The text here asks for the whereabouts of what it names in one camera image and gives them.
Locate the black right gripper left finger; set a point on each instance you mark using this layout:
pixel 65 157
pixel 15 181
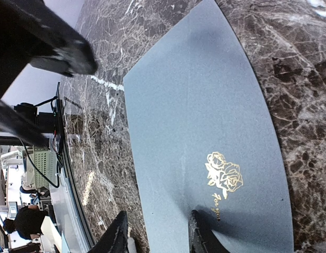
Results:
pixel 114 240

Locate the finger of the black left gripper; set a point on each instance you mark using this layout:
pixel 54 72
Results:
pixel 31 33
pixel 15 124

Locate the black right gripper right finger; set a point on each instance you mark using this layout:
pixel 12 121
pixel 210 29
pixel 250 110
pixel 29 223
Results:
pixel 201 237

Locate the blue-grey envelope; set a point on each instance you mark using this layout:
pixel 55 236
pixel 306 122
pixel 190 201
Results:
pixel 203 141

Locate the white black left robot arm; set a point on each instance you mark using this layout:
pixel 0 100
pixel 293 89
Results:
pixel 33 116

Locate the green perforated plastic crate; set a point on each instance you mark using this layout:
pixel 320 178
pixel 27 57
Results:
pixel 41 163

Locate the person in black clothes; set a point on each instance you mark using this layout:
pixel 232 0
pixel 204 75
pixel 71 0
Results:
pixel 27 222

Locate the black front table rail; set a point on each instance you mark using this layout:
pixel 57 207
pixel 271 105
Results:
pixel 84 233

